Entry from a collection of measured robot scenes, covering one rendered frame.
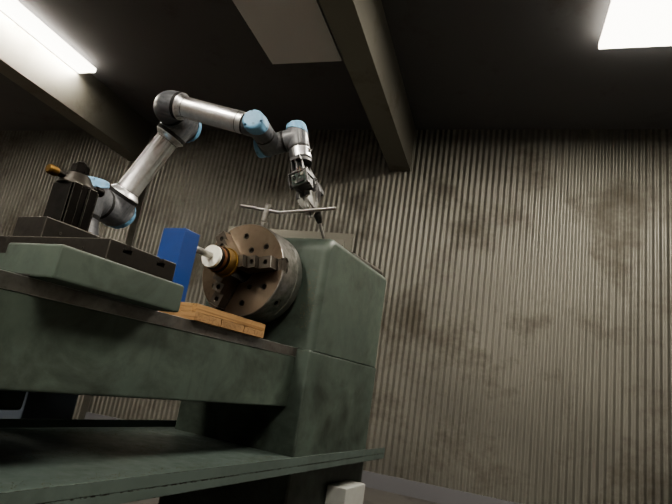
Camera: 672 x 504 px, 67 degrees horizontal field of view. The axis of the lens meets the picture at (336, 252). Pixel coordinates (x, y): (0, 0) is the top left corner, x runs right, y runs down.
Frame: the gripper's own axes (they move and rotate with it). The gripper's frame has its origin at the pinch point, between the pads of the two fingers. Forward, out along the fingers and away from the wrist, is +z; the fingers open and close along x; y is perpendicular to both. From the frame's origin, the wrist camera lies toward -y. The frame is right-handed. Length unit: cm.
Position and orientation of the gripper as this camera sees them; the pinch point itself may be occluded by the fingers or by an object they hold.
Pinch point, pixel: (311, 214)
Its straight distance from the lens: 171.7
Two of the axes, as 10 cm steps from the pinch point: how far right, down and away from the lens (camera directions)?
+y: -4.1, -2.8, -8.7
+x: 9.0, -2.8, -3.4
